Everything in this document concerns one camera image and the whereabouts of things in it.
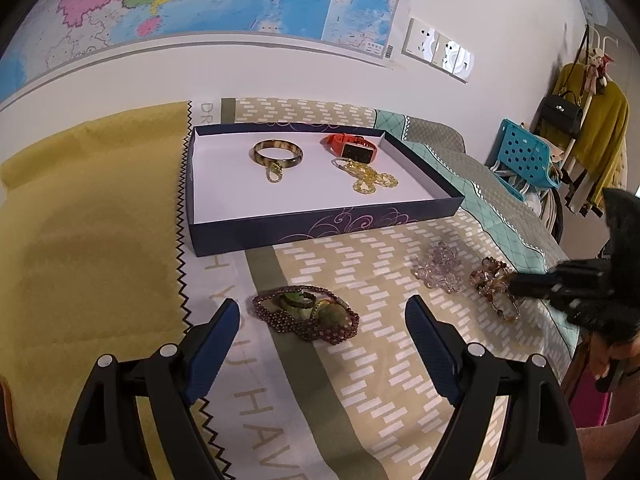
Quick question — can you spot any blue plastic chair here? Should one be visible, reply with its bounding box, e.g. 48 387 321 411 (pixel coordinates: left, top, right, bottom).
490 119 560 202

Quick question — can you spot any yellow bed blanket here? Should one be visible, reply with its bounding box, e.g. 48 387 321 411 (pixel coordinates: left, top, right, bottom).
1 102 191 479

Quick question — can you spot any mustard yellow coat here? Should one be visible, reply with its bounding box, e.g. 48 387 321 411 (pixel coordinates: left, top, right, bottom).
570 81 629 208

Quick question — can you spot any teal grey quilt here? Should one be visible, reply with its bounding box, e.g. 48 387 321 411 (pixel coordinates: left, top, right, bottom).
372 110 579 374

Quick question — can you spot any navy jewelry box tray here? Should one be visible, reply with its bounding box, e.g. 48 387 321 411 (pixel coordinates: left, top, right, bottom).
184 122 463 257

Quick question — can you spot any gold tortoise bangle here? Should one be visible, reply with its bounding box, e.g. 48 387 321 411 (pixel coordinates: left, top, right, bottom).
250 139 304 168

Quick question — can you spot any yellow amber bead necklace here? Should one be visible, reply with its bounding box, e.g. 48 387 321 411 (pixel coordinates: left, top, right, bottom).
330 157 400 196

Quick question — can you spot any white coat rack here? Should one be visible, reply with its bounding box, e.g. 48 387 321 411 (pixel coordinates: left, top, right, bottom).
562 24 622 172

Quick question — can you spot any dark red beaded necklace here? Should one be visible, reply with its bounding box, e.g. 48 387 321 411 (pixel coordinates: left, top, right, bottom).
250 284 362 347

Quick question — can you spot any colourful wall map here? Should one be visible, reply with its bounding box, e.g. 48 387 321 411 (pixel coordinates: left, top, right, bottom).
1 0 399 99

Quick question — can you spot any multicolour agate bead necklace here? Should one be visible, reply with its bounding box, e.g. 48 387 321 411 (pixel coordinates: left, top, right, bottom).
468 256 524 323

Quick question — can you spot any person's right hand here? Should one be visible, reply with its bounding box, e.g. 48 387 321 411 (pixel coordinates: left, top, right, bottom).
589 334 640 379

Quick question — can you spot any green jade pendant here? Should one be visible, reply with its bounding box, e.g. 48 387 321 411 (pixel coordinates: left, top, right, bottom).
266 160 283 183

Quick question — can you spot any black handbag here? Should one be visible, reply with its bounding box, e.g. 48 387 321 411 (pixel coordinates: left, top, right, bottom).
540 90 584 139

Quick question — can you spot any white wall socket panel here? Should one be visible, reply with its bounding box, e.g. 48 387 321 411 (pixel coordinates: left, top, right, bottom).
401 18 474 82

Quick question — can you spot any orange smart watch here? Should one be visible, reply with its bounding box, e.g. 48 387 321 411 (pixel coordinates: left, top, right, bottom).
321 133 378 165

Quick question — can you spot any patterned beige bed sheet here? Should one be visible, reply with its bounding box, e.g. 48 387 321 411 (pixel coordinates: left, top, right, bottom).
179 96 582 480

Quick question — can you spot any clear crystal bead bracelet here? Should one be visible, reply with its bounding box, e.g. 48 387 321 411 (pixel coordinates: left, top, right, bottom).
410 239 464 294

